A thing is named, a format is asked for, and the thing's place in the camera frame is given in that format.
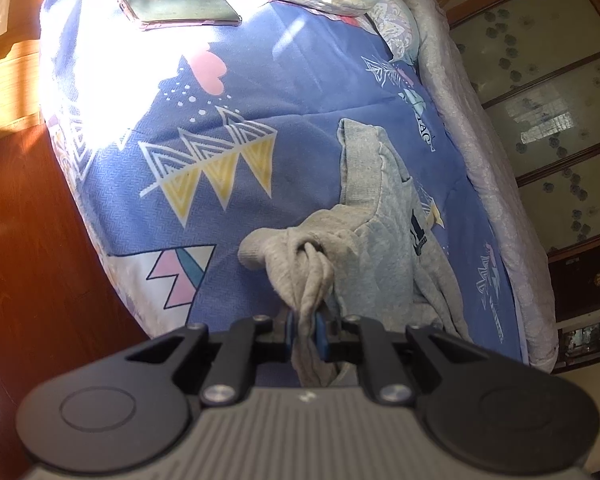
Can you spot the wardrobe with frosted glass doors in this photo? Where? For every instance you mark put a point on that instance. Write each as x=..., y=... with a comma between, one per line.
x=545, y=85

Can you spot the lavender quilt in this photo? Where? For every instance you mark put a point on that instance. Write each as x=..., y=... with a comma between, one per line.
x=480, y=160

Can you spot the blue printed blanket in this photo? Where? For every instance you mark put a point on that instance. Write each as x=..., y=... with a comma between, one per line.
x=280, y=85

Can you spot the smartphone in pink case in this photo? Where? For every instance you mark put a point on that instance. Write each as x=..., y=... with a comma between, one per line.
x=177, y=6

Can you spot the small lavender patterned pillow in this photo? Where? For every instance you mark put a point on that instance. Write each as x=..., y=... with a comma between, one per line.
x=397, y=30

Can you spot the dark wooden door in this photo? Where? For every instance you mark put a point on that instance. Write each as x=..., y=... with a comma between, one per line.
x=582, y=282

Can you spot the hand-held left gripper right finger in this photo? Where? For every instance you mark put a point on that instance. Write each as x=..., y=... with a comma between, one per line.
x=322, y=336

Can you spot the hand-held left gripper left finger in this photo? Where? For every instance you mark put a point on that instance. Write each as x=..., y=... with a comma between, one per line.
x=291, y=329

